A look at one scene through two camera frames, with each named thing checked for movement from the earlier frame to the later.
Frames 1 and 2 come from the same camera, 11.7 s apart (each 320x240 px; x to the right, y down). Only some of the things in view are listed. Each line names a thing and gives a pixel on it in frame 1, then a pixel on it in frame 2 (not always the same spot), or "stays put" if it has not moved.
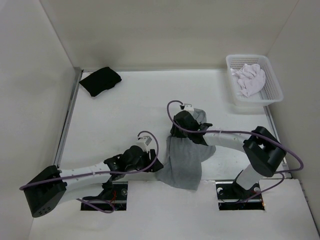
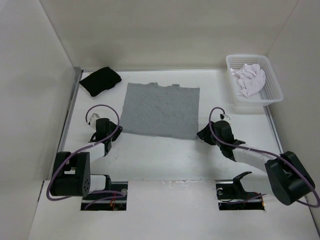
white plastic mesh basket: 271,92 stays put
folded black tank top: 103,79 stays put
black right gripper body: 180,133 → 212,142
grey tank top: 182,167 → 168,111
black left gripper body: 143,162 → 113,129
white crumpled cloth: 250,77 stays put
